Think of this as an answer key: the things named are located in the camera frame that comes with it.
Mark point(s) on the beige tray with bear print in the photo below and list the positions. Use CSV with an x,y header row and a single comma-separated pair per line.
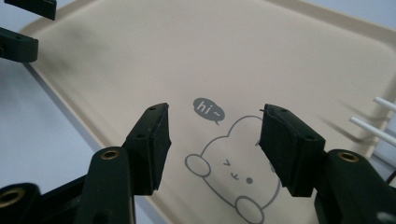
x,y
218,62

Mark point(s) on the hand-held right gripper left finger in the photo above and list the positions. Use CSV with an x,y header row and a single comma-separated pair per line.
x,y
149,149

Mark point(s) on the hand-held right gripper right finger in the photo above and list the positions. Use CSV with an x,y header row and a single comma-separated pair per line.
x,y
289,149

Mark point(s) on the white chopstick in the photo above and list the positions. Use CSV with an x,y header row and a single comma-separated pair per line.
x,y
373,129
386,103

